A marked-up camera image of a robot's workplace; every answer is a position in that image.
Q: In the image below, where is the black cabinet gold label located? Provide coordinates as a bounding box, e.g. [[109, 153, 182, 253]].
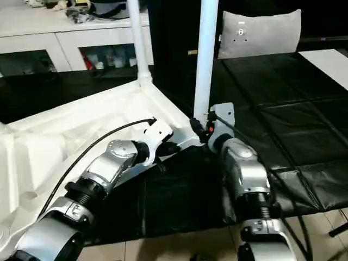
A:
[[148, 0, 226, 109]]

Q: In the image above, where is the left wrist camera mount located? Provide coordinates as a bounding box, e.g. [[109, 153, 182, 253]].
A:
[[142, 119, 173, 166]]

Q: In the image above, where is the white cabinet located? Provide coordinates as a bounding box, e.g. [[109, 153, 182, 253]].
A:
[[0, 5, 156, 77]]

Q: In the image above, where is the black floor bar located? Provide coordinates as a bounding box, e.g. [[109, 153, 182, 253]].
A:
[[328, 224, 348, 238]]

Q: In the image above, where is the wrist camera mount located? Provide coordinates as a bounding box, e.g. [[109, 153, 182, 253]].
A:
[[142, 119, 173, 166], [208, 102, 236, 153]]

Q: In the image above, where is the white plastic table top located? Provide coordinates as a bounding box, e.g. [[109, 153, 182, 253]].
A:
[[0, 78, 207, 256]]

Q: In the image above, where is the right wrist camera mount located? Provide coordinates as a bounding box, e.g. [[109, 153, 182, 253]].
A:
[[208, 102, 236, 153]]

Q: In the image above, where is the dark helmet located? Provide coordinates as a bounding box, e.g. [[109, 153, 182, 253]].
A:
[[89, 0, 131, 20]]

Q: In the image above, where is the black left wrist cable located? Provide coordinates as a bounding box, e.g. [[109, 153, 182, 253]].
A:
[[38, 116, 158, 221]]

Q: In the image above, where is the white flat board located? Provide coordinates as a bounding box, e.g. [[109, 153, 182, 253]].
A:
[[298, 48, 348, 92]]

